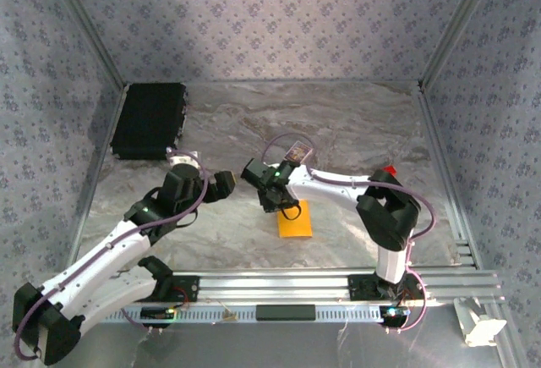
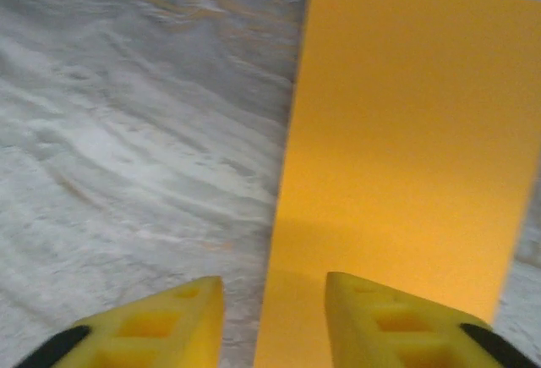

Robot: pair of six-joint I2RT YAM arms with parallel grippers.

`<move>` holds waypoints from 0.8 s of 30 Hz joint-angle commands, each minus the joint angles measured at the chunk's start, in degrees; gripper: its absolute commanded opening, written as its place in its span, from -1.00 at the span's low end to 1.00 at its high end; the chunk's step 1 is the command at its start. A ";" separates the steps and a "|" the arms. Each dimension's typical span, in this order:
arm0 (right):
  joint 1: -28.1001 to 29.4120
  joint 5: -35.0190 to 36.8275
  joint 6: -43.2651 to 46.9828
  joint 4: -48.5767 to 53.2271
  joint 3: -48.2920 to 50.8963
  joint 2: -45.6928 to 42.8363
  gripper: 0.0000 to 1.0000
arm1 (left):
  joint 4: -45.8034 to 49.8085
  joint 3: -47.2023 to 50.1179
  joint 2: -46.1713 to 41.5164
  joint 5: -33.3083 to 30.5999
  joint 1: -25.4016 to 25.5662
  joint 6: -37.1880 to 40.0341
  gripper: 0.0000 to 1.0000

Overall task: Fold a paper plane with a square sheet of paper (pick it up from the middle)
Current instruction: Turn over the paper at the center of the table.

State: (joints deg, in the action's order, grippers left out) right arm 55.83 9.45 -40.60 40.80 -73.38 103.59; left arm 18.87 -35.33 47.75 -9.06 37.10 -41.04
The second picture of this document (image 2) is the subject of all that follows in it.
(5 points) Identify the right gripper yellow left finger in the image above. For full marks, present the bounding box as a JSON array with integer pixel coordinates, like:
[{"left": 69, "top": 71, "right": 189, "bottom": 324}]
[{"left": 16, "top": 275, "right": 225, "bottom": 368}]

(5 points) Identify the orange paper sheet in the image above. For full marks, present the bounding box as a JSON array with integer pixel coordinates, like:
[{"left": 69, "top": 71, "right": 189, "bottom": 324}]
[{"left": 253, "top": 0, "right": 541, "bottom": 368}]

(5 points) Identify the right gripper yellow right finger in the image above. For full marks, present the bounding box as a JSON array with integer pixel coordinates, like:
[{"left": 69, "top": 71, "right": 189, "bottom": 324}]
[{"left": 324, "top": 271, "right": 538, "bottom": 368}]

